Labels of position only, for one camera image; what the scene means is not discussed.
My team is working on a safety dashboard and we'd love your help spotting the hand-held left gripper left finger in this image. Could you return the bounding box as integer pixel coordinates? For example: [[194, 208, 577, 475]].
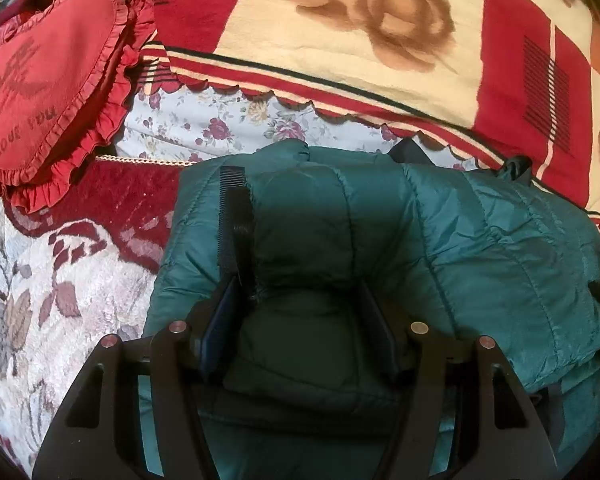
[[32, 275, 246, 480]]

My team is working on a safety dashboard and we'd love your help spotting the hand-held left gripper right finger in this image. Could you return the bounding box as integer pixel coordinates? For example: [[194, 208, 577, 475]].
[[355, 280, 553, 480]]

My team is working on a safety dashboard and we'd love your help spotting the green puffer jacket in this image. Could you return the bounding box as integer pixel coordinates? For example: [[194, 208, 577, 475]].
[[139, 137, 600, 480]]

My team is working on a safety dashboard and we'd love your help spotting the red and white plush bedspread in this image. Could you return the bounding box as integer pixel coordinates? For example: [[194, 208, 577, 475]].
[[0, 159, 193, 473]]

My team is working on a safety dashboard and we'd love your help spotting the small-flowered white bed sheet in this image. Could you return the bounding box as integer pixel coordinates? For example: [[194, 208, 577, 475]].
[[116, 85, 483, 172]]

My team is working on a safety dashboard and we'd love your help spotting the red heart-shaped frilled pillow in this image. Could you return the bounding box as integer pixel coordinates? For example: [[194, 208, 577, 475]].
[[0, 0, 159, 214]]

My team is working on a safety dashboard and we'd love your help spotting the red checkered rose blanket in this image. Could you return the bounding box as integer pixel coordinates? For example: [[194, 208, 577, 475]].
[[127, 0, 600, 243]]

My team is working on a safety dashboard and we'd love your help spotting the dark red cloth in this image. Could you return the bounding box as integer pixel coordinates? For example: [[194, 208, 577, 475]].
[[0, 0, 53, 33]]

